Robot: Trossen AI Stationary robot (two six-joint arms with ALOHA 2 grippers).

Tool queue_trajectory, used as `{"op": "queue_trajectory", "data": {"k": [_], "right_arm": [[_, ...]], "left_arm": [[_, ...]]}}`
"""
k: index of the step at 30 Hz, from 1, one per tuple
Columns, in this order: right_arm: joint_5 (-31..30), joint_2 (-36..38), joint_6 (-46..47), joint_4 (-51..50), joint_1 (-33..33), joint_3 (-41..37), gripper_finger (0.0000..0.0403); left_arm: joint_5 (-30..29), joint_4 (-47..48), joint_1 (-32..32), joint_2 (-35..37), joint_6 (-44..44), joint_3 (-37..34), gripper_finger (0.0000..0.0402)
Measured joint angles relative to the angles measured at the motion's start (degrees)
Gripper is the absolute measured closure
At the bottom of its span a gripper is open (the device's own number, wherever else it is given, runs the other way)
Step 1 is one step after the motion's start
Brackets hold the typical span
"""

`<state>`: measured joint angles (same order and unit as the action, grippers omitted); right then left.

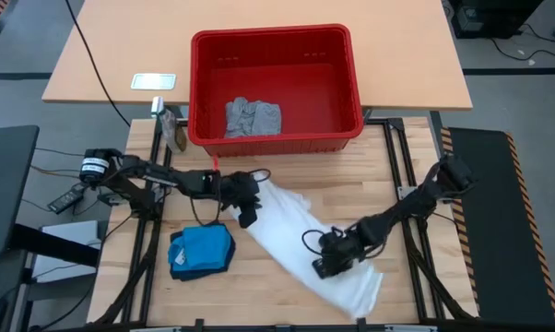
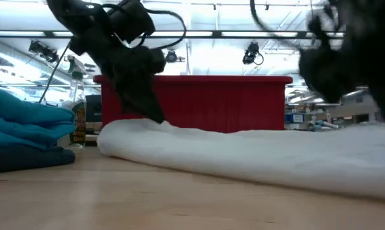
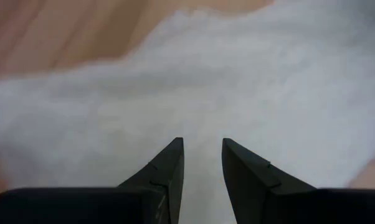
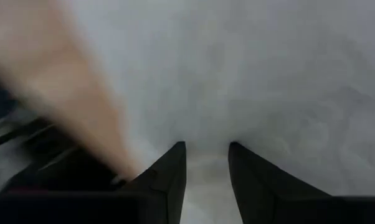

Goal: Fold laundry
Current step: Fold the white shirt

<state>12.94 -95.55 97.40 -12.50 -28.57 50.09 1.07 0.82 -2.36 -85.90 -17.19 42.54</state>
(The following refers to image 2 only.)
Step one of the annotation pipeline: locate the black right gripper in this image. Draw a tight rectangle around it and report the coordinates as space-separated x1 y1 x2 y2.
297 12 372 105

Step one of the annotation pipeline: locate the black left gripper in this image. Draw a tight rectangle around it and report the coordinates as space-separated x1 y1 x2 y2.
68 19 168 125

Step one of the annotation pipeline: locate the red plastic laundry basket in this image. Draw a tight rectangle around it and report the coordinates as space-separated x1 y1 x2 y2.
93 75 294 134

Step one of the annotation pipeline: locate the bright blue cloth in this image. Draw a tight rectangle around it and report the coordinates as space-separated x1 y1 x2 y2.
0 86 77 151

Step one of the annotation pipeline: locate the white fluffy towel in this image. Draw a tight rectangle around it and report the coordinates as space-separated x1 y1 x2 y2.
96 118 385 202

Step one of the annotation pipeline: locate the navy blue cloth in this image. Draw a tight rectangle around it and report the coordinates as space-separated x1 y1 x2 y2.
0 145 77 175

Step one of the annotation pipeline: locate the grey cluttered workbench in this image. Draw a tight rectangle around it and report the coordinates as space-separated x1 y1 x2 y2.
284 86 384 132

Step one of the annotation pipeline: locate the black box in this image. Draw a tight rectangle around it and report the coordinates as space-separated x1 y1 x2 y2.
85 94 103 123

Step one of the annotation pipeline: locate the black ceiling spotlight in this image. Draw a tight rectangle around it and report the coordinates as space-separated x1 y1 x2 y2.
27 40 59 63
242 41 264 66
164 49 185 64

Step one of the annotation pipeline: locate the clear spray bottle green nozzle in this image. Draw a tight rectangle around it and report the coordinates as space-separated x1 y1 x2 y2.
66 54 88 148

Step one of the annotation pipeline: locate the blue labelled bin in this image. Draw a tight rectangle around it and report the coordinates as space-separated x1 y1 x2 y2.
284 112 306 125

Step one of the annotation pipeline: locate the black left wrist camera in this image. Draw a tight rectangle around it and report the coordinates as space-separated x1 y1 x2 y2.
107 0 157 44

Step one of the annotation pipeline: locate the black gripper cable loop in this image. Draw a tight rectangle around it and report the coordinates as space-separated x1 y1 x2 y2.
101 3 187 51

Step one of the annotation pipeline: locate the black aluminium rig frame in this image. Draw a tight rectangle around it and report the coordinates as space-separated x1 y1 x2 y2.
0 29 345 40

